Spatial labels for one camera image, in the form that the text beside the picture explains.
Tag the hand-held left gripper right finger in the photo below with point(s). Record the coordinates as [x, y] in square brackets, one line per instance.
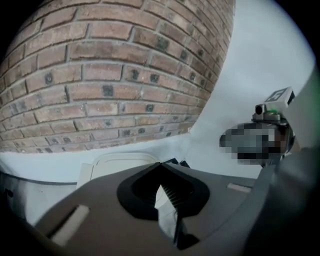
[212, 200]

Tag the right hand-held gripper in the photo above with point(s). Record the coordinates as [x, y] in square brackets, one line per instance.
[277, 112]

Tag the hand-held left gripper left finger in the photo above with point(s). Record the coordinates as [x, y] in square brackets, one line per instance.
[100, 215]

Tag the beige pedal trash bin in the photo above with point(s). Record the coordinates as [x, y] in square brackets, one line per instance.
[120, 162]

